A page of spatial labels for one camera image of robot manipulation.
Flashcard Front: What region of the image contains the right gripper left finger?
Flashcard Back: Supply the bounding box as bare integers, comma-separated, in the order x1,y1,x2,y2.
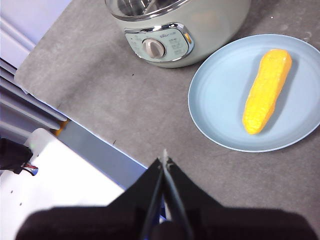
14,157,165,240

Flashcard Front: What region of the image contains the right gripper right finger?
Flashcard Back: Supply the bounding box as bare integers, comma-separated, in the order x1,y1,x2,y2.
162,149,318,240

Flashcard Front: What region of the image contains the yellow corn cob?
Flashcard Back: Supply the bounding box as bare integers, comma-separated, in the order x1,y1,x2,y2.
241,48,293,135

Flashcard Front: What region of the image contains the blue round plate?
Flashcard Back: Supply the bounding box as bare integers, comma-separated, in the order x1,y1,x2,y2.
187,33,320,153

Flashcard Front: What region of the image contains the pale green electric steamer pot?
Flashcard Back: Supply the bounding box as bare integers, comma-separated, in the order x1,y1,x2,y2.
104,0,252,69

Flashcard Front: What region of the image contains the small orange part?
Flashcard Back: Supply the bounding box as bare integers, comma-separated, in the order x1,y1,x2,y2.
56,119,70,137

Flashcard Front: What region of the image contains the red wire bundle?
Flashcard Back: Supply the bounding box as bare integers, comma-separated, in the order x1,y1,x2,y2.
21,162,40,177

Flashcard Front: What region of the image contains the silver aluminium frame rail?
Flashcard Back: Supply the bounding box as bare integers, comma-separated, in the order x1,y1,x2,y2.
0,57,68,131

